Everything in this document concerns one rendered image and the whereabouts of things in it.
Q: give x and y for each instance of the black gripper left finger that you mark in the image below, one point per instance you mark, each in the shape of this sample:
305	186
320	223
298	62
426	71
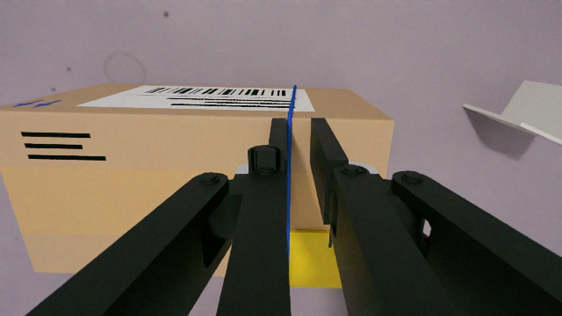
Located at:
161	265

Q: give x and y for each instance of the tan cardboard box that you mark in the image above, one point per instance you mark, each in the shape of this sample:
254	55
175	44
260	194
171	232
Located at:
83	167

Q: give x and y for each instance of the grey l-shaped corner guard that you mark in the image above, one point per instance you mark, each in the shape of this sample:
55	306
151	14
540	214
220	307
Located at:
535	108

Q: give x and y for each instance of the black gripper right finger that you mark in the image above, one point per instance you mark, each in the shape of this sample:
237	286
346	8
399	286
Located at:
475	265

